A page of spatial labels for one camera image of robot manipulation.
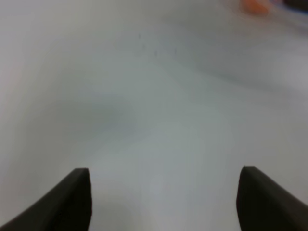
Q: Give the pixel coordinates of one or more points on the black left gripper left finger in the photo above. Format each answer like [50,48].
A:
[66,207]

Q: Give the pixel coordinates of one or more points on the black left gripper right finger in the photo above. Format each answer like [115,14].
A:
[263,205]

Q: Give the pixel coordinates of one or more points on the orange fruit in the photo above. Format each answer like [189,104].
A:
[253,7]

